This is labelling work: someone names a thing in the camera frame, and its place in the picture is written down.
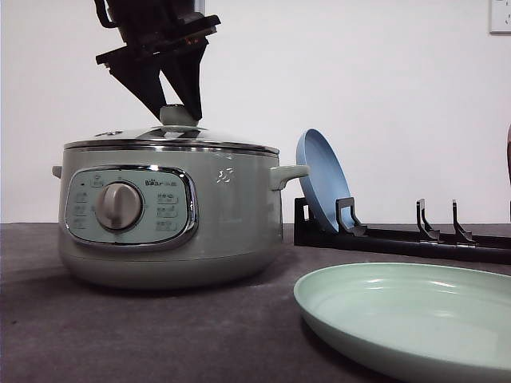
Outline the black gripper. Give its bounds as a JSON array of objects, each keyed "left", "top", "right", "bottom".
[{"left": 94, "top": 0, "right": 221, "bottom": 124}]

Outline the glass lid with green knob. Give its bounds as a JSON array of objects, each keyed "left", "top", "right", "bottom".
[{"left": 64, "top": 105, "right": 279, "bottom": 156}]

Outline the green plate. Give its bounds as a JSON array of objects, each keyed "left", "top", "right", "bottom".
[{"left": 294, "top": 263, "right": 511, "bottom": 383}]

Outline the green electric steamer pot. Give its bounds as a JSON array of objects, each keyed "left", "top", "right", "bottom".
[{"left": 52, "top": 148, "right": 310, "bottom": 289}]

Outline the blue plate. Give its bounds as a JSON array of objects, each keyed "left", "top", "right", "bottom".
[{"left": 296, "top": 128, "right": 352, "bottom": 233}]

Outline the black plate rack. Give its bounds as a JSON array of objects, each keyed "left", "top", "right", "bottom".
[{"left": 294, "top": 197, "right": 511, "bottom": 264}]

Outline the dark red plate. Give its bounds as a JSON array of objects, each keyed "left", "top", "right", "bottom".
[{"left": 506, "top": 123, "right": 511, "bottom": 223}]

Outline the white wall socket right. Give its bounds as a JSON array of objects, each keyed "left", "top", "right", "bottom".
[{"left": 485, "top": 0, "right": 511, "bottom": 38}]

